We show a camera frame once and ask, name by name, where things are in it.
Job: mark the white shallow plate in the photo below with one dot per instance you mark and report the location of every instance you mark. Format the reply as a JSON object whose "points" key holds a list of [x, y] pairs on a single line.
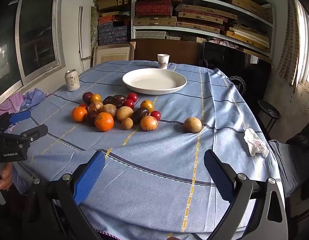
{"points": [[154, 80]]}

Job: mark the crumpled white tissue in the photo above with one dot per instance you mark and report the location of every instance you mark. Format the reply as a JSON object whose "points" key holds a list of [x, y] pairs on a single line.
{"points": [[254, 142]]}

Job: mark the grey cloth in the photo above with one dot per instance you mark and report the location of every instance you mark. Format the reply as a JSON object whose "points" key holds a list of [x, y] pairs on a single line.
{"points": [[289, 165]]}

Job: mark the large black panel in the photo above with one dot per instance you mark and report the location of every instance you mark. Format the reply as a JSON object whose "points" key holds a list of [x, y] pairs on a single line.
{"points": [[227, 60]]}

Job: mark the black round stool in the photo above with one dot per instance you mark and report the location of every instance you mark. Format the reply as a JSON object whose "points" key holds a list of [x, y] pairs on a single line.
{"points": [[269, 110]]}

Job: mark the green marbled board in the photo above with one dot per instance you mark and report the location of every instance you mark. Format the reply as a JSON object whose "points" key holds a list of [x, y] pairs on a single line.
{"points": [[94, 25]]}

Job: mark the black bag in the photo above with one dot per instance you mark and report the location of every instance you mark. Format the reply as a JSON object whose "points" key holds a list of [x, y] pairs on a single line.
{"points": [[304, 137]]}

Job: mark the orange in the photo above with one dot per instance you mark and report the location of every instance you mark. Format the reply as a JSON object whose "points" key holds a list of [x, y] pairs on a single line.
{"points": [[79, 114], [104, 121]]}

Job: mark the sliding window with grey frame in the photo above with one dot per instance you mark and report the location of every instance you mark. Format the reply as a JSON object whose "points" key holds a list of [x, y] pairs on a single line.
{"points": [[37, 35]]}

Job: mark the white drink can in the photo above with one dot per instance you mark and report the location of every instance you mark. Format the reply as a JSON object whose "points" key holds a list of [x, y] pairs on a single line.
{"points": [[72, 81]]}

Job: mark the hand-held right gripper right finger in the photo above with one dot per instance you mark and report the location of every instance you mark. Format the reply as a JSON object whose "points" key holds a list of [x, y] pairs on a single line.
{"points": [[219, 180]]}

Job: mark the dark purple mangosteen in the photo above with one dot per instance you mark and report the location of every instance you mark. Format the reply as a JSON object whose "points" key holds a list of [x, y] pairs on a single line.
{"points": [[140, 114]]}

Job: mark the white strips leaning on wall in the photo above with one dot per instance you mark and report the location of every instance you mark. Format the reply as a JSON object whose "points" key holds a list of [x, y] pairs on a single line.
{"points": [[81, 30]]}

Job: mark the white metal shelf rack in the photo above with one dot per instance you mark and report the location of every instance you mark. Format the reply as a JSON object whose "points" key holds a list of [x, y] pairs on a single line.
{"points": [[132, 10]]}

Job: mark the light blue cloth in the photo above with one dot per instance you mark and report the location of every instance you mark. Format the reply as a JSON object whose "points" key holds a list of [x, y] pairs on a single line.
{"points": [[34, 97]]}

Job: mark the dark red plum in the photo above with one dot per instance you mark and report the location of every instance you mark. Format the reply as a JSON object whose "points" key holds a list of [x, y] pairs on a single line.
{"points": [[91, 117], [87, 96]]}

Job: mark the white paper cup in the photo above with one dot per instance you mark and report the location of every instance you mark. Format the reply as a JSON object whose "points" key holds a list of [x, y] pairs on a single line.
{"points": [[163, 61]]}

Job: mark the purple cloth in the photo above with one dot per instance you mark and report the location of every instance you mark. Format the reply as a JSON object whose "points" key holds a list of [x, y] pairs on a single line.
{"points": [[12, 103]]}

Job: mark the dark brown water chestnut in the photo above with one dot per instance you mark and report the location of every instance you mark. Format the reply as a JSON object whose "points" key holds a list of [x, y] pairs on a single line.
{"points": [[107, 100], [118, 100]]}

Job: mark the spotted tan passion fruit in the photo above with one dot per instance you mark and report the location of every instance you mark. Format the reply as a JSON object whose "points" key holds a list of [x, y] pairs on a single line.
{"points": [[96, 106]]}

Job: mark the bright window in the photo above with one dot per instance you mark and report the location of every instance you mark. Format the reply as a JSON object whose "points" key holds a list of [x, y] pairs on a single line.
{"points": [[307, 55]]}

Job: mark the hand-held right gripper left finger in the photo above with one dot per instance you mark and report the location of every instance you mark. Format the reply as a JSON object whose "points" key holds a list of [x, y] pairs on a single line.
{"points": [[89, 180]]}

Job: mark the pile of tan cardboard boxes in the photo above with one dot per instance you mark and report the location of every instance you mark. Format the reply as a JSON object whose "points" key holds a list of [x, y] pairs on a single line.
{"points": [[107, 1]]}

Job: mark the small tan passion fruit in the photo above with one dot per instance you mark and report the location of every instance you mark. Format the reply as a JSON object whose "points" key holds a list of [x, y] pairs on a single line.
{"points": [[127, 123]]}

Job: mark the wooden picture frame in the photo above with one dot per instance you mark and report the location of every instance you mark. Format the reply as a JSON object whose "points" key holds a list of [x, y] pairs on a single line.
{"points": [[112, 52]]}

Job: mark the brown board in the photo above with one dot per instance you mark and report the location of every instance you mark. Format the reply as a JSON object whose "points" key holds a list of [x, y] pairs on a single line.
{"points": [[179, 50]]}

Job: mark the small red tomato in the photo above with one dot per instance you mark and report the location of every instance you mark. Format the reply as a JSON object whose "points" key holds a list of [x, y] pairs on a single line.
{"points": [[83, 106]]}

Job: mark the stack of blue patterned boxes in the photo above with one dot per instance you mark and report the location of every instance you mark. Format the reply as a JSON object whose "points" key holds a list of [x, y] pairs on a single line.
{"points": [[112, 33]]}

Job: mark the person's left hand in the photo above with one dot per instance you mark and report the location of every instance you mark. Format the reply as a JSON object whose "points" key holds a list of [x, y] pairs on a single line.
{"points": [[5, 178]]}

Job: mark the yellow tomato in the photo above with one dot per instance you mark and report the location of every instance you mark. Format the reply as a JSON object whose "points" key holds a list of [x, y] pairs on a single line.
{"points": [[95, 98], [147, 105]]}

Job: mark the orange-yellow passion fruit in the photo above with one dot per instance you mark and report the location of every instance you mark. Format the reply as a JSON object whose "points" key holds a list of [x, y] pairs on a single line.
{"points": [[149, 123]]}

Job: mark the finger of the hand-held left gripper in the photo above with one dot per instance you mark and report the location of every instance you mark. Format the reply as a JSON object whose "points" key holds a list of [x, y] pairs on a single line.
{"points": [[34, 132], [19, 116]]}

